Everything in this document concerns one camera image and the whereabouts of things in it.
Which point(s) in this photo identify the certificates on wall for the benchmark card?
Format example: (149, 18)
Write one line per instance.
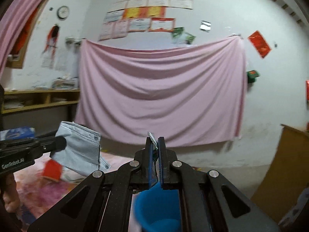
(129, 16)

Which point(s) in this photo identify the blue plastic trash bucket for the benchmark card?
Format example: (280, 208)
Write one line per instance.
(158, 210)

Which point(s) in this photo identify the red paper wall poster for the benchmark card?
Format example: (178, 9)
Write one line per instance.
(258, 41)

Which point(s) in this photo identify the pink window curtain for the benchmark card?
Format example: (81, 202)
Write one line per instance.
(12, 23)

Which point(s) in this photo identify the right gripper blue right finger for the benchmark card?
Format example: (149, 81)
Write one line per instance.
(163, 163)

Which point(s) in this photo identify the wooden cabinet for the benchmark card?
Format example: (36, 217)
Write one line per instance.
(287, 175)

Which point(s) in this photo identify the pink hanging wall sheet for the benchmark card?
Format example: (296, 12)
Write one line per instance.
(191, 96)

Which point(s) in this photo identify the grey face mask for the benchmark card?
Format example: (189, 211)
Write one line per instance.
(82, 153)

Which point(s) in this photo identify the pink floral blanket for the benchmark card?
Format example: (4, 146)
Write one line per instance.
(39, 194)

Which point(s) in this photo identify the round wall clock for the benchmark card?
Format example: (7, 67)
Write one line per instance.
(63, 12)

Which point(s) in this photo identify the small silver wrapper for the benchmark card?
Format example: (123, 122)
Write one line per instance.
(153, 140)

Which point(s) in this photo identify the wooden wall shelf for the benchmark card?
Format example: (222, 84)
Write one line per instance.
(32, 100)

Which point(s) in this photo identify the left human hand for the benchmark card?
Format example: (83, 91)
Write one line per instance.
(10, 194)

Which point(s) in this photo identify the green red hanging ornament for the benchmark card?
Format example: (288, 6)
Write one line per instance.
(251, 76)

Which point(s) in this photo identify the red tassel wall ornament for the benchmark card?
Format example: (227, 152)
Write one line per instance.
(52, 38)

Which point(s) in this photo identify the blue cardboard box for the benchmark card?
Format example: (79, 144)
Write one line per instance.
(18, 133)

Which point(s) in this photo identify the red paper packet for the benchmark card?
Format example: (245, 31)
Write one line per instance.
(52, 171)

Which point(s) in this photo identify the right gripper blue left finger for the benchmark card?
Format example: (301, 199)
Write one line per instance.
(151, 160)

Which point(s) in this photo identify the red hanging wall packet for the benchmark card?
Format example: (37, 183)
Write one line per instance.
(307, 91)

